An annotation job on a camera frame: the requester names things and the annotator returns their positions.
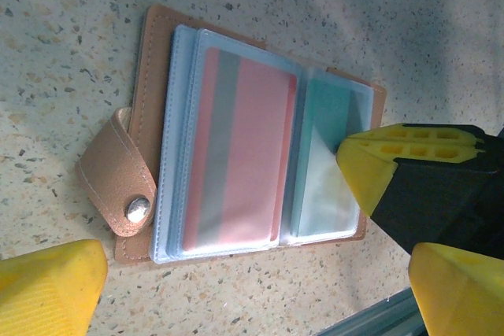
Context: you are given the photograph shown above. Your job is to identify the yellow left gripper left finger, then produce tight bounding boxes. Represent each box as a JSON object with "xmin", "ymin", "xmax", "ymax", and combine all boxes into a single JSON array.
[{"xmin": 0, "ymin": 238, "xmax": 109, "ymax": 336}]

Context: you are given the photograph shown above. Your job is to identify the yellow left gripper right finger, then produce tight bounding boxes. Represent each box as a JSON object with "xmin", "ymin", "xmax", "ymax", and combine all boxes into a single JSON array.
[{"xmin": 408, "ymin": 242, "xmax": 504, "ymax": 336}]

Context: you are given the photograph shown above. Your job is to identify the green VIP card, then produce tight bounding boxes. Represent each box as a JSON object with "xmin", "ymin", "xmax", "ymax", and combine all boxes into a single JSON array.
[{"xmin": 293, "ymin": 78, "xmax": 373, "ymax": 234}]

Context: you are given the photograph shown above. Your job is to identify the red white card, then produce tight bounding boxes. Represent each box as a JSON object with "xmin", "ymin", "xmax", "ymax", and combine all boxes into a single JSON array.
[
  {"xmin": 270, "ymin": 75, "xmax": 299, "ymax": 243},
  {"xmin": 181, "ymin": 46, "xmax": 298, "ymax": 251}
]

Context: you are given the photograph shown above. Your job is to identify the tan leather card holder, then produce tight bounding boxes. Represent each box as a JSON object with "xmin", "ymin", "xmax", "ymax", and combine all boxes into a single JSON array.
[{"xmin": 74, "ymin": 3, "xmax": 389, "ymax": 264}]

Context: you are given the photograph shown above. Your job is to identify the aluminium front rail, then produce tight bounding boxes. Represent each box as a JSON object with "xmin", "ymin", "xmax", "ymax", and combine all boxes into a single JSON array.
[{"xmin": 326, "ymin": 287, "xmax": 428, "ymax": 336}]

